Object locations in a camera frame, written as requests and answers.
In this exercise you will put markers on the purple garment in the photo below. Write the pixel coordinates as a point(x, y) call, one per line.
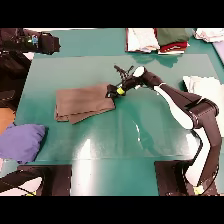
point(20, 141)

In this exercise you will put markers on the brown garment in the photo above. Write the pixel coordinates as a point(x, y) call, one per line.
point(83, 103)

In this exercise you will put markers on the dark green garment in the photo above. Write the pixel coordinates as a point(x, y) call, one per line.
point(172, 35)

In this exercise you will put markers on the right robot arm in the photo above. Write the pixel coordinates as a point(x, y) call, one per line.
point(181, 103)

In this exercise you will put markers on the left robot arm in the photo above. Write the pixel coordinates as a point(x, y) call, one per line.
point(20, 41)

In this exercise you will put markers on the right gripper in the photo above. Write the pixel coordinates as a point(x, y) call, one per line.
point(115, 91)

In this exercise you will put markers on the red garment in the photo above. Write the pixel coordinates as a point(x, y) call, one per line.
point(173, 48)

